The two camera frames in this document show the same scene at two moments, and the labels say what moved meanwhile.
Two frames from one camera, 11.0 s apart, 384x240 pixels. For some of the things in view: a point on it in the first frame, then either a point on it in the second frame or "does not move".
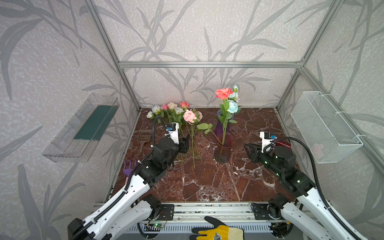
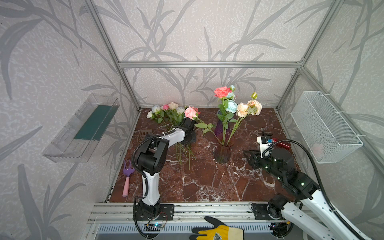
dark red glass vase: x=222 y=152 does not move
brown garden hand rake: x=144 y=135 does not move
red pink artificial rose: x=223 y=94 does not move
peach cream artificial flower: x=199 y=116 to x=253 y=107
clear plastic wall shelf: x=77 y=142 does not move
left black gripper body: x=183 y=144 to x=188 y=127
